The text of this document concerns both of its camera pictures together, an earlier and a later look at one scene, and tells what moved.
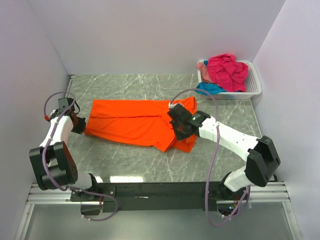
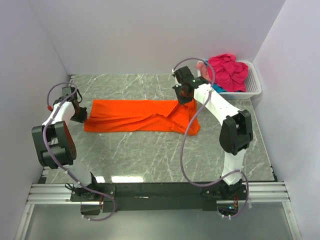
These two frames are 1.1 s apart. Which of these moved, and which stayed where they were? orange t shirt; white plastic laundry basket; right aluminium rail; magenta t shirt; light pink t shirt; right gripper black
Moved: orange t shirt; right gripper black
Stayed: right aluminium rail; white plastic laundry basket; magenta t shirt; light pink t shirt
